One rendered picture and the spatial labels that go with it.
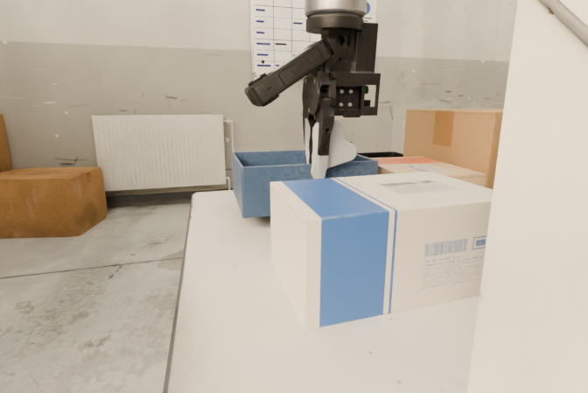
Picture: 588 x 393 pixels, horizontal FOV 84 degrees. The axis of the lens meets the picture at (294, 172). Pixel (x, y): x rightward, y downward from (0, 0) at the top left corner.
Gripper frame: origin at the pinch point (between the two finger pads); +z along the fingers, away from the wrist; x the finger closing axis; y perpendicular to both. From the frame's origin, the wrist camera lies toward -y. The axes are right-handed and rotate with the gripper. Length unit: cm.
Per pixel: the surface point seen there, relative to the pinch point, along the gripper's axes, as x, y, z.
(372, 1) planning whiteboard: 266, 135, -82
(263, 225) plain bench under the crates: 0.9, -6.9, 7.3
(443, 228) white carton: -20.8, 4.8, -1.4
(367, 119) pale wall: 260, 137, 26
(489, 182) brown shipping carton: -2.0, 28.2, 2.1
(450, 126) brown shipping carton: 7.4, 27.2, -5.3
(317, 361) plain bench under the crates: -25.1, -7.2, 5.3
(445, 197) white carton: -18.7, 6.4, -3.2
